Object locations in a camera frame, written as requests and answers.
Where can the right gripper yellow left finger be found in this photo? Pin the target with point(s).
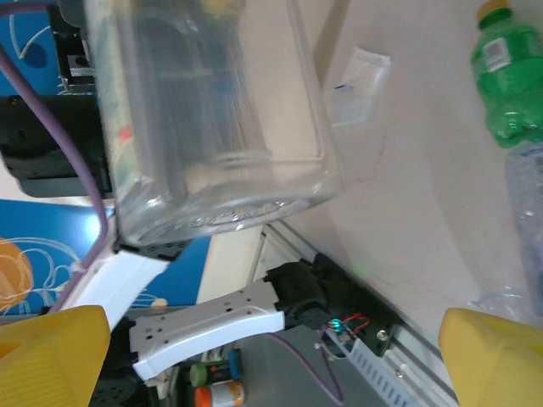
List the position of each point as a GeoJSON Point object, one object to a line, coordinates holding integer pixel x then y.
{"type": "Point", "coordinates": [46, 360]}

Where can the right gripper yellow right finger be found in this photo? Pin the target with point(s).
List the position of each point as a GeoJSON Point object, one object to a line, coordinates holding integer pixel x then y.
{"type": "Point", "coordinates": [496, 364]}

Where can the crushed clear bottle blue cap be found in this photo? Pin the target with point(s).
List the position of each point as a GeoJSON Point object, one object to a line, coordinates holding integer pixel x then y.
{"type": "Point", "coordinates": [526, 212]}

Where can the clear bottle white green cap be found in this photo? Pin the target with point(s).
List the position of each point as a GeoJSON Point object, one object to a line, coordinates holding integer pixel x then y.
{"type": "Point", "coordinates": [212, 127]}

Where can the green plastic bottle yellow cap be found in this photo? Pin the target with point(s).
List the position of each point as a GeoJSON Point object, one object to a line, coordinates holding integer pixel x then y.
{"type": "Point", "coordinates": [505, 85]}

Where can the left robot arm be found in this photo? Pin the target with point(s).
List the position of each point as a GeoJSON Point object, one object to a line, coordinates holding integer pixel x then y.
{"type": "Point", "coordinates": [212, 326]}

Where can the small green black can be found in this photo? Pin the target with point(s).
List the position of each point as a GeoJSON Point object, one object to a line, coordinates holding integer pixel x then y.
{"type": "Point", "coordinates": [212, 373]}

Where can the small orange white can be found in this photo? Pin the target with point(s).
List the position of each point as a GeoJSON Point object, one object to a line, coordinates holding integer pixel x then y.
{"type": "Point", "coordinates": [220, 394]}

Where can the small clear plastic bag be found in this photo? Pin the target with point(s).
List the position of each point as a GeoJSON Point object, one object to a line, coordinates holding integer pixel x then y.
{"type": "Point", "coordinates": [360, 85]}

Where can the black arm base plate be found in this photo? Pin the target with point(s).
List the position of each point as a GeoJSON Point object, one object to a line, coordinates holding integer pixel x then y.
{"type": "Point", "coordinates": [377, 309]}

